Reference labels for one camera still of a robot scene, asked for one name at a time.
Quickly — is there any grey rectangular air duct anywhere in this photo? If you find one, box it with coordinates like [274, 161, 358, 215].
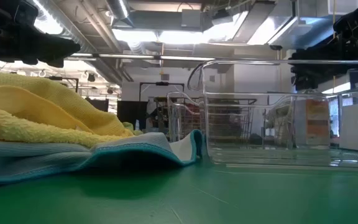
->
[113, 0, 276, 44]

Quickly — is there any clear plastic bin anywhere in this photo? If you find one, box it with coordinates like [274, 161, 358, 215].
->
[187, 58, 358, 170]
[166, 91, 295, 147]

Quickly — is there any black monitor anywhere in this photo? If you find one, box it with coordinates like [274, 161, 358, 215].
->
[85, 98, 110, 113]
[116, 100, 149, 130]

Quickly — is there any long ceiling light bar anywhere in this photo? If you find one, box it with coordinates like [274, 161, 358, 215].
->
[70, 52, 217, 62]

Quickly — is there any light blue teal-edged towel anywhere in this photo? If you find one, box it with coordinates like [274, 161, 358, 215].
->
[0, 129, 204, 187]

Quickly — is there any yellow microfiber towel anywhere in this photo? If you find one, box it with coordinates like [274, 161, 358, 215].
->
[0, 68, 135, 149]

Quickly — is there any black metal stand frame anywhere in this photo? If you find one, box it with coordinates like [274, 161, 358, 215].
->
[139, 82, 185, 102]

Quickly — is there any orange sign board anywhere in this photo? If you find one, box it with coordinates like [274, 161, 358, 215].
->
[305, 99, 329, 146]

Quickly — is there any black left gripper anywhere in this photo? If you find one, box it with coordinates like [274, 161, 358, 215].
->
[0, 0, 81, 68]

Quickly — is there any lime green microfiber towel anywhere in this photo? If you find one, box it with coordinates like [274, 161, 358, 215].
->
[122, 121, 145, 137]

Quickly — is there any silver spiral air duct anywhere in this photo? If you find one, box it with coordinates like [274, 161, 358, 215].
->
[34, 0, 133, 85]

